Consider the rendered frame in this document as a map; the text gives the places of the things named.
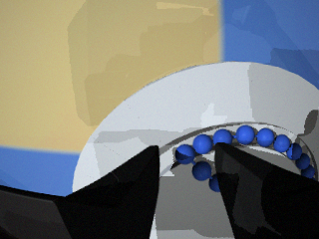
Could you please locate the white round bead board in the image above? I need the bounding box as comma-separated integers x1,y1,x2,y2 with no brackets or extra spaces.
72,60,319,239

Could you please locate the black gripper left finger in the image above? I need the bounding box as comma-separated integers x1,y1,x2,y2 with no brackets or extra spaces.
0,144,160,239

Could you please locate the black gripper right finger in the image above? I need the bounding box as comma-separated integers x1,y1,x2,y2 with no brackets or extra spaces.
214,142,319,239

